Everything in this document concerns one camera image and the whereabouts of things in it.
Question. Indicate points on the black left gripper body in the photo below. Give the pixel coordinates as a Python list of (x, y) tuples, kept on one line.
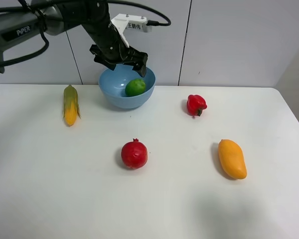
[(108, 46)]

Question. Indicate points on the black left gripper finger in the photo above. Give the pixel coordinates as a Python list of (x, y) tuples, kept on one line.
[(140, 66), (110, 66)]

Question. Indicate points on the green lime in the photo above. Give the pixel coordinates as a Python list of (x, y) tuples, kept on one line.
[(135, 87)]

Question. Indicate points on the red pomegranate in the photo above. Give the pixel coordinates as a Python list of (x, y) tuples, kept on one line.
[(134, 154)]

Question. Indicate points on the yellow mango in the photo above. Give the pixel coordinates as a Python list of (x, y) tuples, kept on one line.
[(232, 159)]

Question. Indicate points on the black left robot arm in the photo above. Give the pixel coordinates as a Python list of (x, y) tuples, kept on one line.
[(53, 17)]

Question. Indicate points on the blue plastic bowl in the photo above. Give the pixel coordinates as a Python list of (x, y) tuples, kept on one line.
[(113, 83)]

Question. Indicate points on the yellow corn cob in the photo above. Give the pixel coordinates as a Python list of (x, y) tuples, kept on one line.
[(71, 108)]

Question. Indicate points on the red bell pepper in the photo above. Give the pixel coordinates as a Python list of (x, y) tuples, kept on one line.
[(195, 105)]

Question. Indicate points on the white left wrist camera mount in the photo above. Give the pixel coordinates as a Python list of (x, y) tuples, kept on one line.
[(130, 22)]

